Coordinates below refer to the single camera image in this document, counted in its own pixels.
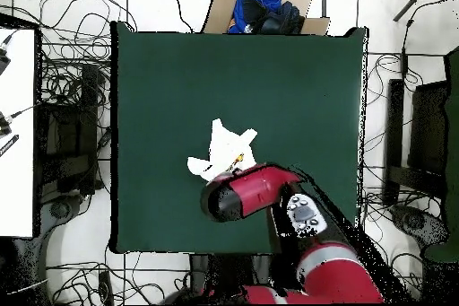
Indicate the white printed t-shirt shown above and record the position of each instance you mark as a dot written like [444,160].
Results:
[224,141]

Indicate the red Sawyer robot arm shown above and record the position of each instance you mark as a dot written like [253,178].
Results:
[254,191]

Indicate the dark green table cloth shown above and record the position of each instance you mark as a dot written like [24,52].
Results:
[179,87]

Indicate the brown cardboard box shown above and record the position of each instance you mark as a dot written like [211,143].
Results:
[218,15]

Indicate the dark navy garment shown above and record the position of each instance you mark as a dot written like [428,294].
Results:
[283,19]

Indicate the black metal stand base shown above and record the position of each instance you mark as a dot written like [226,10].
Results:
[88,105]
[426,123]

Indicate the black power strip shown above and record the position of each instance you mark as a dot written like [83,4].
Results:
[106,286]

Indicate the white side table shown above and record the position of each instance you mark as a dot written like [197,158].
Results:
[18,176]

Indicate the black label strip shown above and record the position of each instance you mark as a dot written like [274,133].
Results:
[9,145]

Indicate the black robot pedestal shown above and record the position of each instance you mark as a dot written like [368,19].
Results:
[200,277]

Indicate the grey pedestal leg with caster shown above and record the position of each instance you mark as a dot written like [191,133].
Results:
[416,220]
[59,209]

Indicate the black camera device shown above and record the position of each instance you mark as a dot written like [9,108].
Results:
[3,126]
[3,62]

